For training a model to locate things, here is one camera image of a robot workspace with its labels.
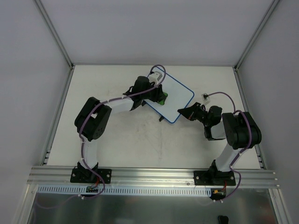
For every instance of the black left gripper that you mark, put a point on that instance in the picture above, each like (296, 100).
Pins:
(158, 94)

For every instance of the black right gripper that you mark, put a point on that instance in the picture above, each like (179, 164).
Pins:
(196, 112)

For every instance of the green foam eraser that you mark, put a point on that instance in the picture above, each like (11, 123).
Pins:
(162, 98)

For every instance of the blue framed whiteboard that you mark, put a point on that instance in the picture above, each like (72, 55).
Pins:
(179, 96)

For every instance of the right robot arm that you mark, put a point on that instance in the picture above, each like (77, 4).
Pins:
(238, 129)

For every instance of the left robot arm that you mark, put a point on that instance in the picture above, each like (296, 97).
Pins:
(93, 118)

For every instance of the black object bottom edge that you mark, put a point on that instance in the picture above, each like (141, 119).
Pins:
(223, 219)

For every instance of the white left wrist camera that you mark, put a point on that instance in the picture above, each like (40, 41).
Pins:
(155, 77)

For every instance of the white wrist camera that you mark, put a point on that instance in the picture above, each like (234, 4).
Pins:
(155, 77)
(205, 98)

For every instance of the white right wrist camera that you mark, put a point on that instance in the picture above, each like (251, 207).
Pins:
(205, 98)

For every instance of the white slotted cable duct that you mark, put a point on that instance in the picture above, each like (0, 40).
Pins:
(125, 190)

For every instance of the aluminium mounting rail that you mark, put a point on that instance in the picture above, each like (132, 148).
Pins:
(153, 177)

